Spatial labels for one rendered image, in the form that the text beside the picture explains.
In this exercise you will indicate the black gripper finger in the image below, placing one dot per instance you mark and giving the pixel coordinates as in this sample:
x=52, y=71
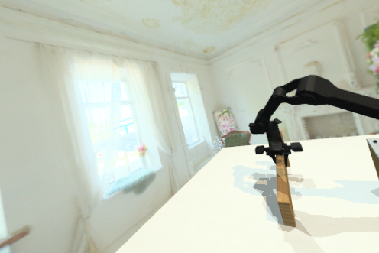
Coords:
x=285, y=157
x=273, y=157

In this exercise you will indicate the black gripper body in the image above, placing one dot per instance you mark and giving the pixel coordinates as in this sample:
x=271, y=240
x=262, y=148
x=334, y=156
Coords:
x=295, y=146

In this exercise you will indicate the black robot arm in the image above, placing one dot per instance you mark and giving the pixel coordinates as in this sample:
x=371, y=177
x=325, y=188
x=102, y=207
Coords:
x=311, y=90

